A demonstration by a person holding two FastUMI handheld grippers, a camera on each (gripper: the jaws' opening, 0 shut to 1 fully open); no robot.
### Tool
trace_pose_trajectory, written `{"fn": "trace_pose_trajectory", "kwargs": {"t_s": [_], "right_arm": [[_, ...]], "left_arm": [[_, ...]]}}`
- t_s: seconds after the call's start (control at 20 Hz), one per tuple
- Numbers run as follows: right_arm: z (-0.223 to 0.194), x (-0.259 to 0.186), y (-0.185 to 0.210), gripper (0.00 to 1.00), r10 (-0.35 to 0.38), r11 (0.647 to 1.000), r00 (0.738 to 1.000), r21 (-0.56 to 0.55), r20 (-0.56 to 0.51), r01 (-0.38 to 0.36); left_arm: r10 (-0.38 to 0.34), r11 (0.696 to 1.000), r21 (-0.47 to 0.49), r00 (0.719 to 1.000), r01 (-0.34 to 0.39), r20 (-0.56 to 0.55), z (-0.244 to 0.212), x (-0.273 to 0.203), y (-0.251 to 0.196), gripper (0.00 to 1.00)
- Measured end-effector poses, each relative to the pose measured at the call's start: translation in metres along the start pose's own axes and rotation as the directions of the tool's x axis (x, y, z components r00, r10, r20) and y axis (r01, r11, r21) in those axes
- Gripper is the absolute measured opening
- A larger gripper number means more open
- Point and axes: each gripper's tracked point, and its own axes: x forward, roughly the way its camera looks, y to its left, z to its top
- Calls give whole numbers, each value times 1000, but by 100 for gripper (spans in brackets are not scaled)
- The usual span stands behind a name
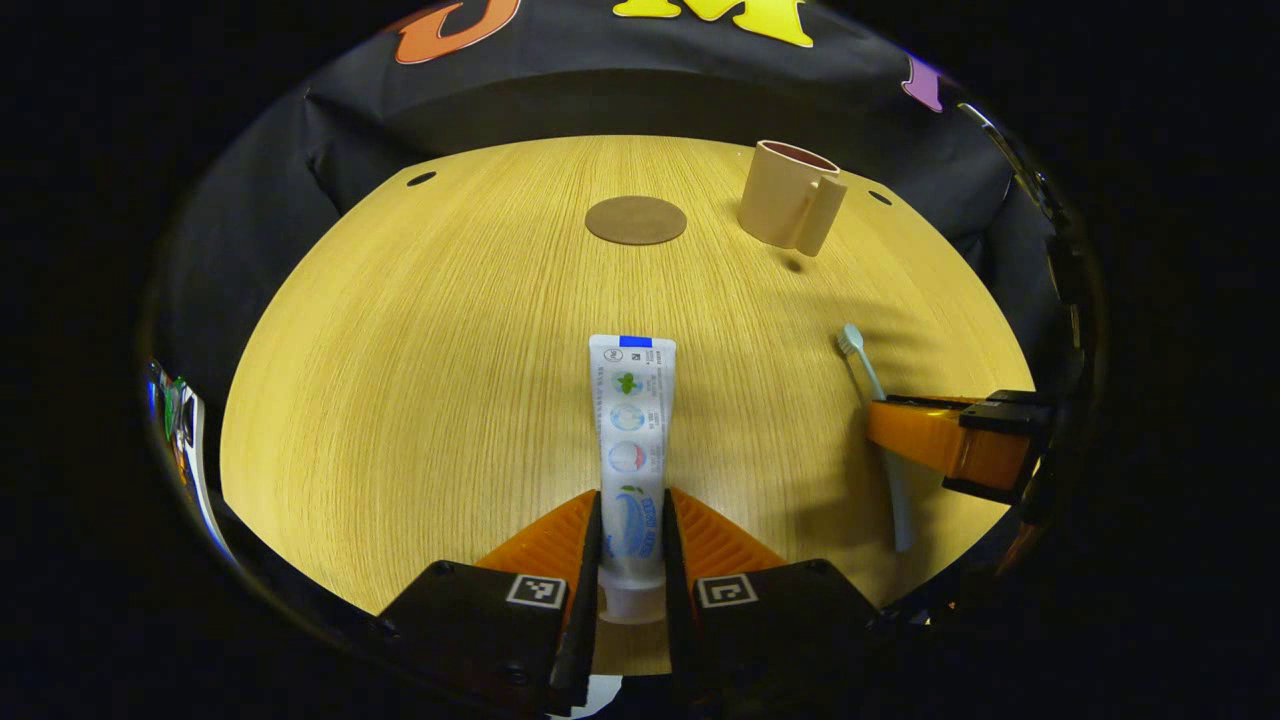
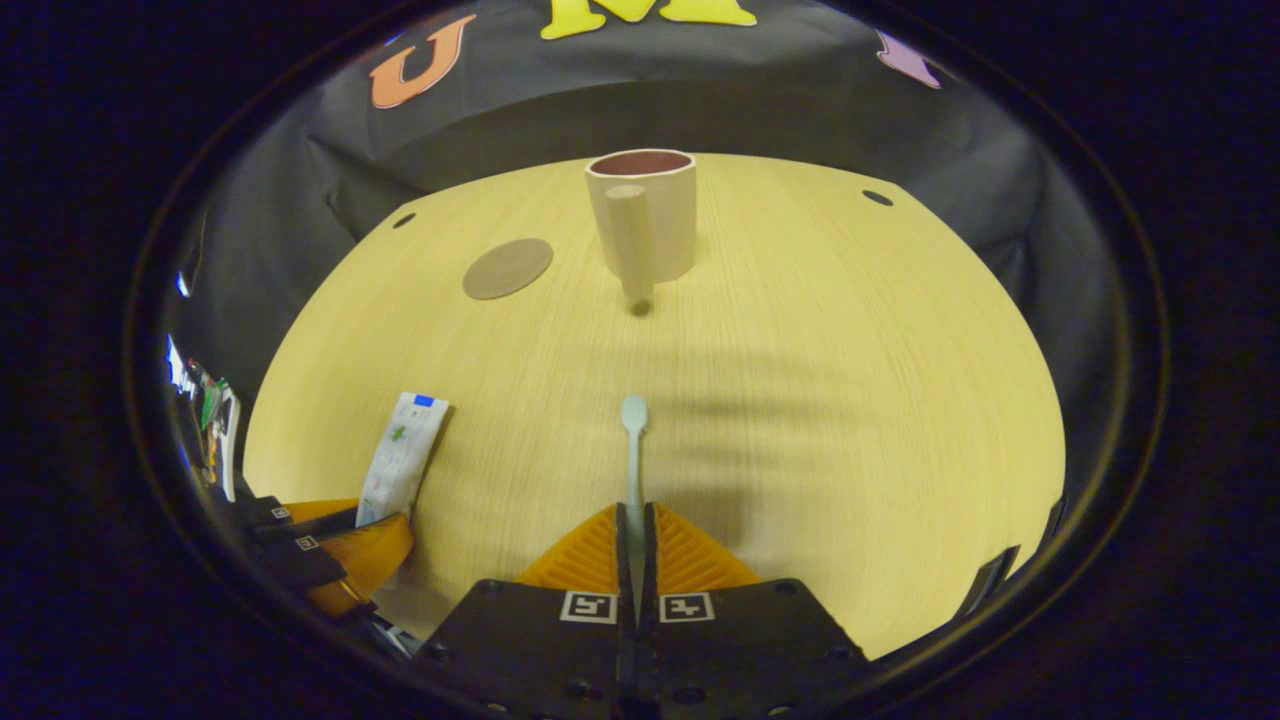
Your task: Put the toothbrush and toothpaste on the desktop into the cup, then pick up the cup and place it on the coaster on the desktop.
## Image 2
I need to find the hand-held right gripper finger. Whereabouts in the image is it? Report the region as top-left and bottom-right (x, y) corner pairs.
(640, 502), (871, 720)
(412, 502), (638, 720)

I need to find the white toothpaste tube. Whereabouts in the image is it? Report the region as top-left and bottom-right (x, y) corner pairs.
(357, 392), (451, 527)

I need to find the pale green toothbrush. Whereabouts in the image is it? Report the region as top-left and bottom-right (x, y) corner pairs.
(620, 393), (651, 611)

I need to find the round brown coaster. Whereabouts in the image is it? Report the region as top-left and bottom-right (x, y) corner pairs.
(462, 238), (554, 301)

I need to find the beige cup with handle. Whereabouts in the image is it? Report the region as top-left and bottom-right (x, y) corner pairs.
(585, 149), (698, 306)

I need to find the white side desk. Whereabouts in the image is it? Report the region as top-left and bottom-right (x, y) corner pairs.
(213, 383), (242, 503)

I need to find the computer monitor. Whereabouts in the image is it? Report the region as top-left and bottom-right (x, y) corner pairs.
(165, 335), (197, 398)

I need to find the black backdrop cloth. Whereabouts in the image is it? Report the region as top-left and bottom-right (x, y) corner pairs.
(175, 0), (1101, 421)

